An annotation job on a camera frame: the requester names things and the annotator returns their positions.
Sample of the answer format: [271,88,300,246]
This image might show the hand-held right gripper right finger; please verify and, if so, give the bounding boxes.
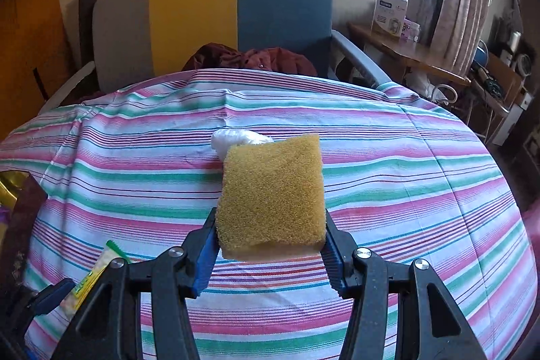
[321,208,486,360]

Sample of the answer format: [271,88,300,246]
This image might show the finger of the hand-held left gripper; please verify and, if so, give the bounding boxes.
[25,278,75,321]

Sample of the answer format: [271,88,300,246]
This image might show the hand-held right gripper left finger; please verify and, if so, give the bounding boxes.
[51,207,220,360]

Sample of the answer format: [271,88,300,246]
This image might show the green yellow tube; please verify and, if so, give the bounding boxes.
[62,239,132,319]

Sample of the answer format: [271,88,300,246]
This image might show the yellow sponge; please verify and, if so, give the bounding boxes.
[216,133,328,262]

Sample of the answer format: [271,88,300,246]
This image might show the white plastic bag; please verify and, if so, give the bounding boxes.
[210,128,276,163]

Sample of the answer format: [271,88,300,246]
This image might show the striped bed sheet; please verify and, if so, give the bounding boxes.
[0,68,529,360]

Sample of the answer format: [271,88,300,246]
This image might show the dark red cloth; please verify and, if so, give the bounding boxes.
[181,42,318,78]

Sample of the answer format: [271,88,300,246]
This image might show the wooden desk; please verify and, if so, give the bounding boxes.
[347,22,472,87]

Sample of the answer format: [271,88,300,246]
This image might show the small pink box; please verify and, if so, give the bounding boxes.
[400,20,423,43]

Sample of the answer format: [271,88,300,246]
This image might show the grey yellow blue armchair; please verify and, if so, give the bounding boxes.
[41,0,394,113]

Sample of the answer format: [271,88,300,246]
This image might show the white printed carton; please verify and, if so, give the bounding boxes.
[370,0,410,39]

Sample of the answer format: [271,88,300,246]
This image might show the cluttered wooden shelf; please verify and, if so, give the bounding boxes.
[470,0,540,147]

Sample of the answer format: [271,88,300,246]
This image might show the orange wooden wardrobe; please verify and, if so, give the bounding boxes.
[0,0,73,127]

